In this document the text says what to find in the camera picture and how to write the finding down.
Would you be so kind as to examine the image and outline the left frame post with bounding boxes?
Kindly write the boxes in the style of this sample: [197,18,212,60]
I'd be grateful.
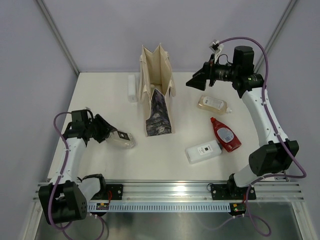
[34,0,81,77]

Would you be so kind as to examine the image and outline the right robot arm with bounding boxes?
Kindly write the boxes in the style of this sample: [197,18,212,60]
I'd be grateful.
[186,43,299,199]

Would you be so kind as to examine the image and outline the frame post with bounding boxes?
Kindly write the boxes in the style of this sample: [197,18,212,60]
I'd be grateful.
[34,0,81,77]
[254,0,300,72]

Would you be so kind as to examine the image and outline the beige canvas tote bag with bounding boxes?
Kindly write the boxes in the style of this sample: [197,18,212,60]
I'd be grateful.
[138,44,176,137]

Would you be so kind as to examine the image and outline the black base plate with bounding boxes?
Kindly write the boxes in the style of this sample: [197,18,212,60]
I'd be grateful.
[92,184,124,201]
[206,183,257,200]

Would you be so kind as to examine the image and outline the right frame post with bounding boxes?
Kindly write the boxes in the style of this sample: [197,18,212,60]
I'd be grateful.
[254,0,300,72]

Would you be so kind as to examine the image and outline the white slotted cable duct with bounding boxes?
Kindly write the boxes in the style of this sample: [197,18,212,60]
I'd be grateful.
[88,202,231,213]

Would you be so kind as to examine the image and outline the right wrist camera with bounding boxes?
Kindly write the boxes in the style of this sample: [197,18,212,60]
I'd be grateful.
[209,39,224,63]

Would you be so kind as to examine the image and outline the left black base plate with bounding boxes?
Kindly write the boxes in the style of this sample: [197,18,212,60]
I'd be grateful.
[92,184,124,201]

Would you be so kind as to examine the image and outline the white bottle behind bag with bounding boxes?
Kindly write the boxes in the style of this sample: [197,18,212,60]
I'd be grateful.
[127,74,138,103]

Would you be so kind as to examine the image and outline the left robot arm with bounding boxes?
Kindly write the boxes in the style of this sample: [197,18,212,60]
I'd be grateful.
[38,109,116,230]

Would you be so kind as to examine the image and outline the white rectangular bottle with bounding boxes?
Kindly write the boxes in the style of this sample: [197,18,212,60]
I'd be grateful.
[185,140,223,165]

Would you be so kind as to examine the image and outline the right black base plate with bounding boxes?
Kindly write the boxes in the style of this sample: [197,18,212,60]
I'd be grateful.
[206,183,257,200]

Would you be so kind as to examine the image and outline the clear square bottle black cap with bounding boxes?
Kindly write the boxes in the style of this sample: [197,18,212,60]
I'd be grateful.
[105,130,136,149]

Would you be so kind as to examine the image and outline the red bottle white label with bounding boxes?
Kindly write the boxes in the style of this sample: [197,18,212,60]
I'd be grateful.
[210,117,242,153]

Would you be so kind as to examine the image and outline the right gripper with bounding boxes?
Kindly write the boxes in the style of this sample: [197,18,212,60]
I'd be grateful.
[186,54,239,91]

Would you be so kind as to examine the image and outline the aluminium mounting rail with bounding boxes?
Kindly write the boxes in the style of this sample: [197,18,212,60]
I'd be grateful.
[106,179,304,203]

